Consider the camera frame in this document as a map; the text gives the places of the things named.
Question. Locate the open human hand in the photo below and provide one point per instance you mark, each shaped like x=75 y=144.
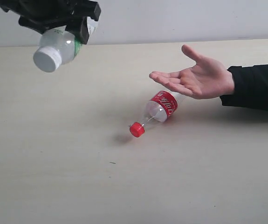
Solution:
x=207 y=79

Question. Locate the black sleeved forearm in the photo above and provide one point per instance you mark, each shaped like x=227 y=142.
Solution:
x=250 y=87

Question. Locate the clear red-label cola bottle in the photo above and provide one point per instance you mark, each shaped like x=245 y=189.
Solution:
x=156 y=111

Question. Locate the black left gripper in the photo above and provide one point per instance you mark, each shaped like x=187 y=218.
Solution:
x=43 y=15

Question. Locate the green-label white-cap bottle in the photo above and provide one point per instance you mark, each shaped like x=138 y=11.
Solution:
x=56 y=47

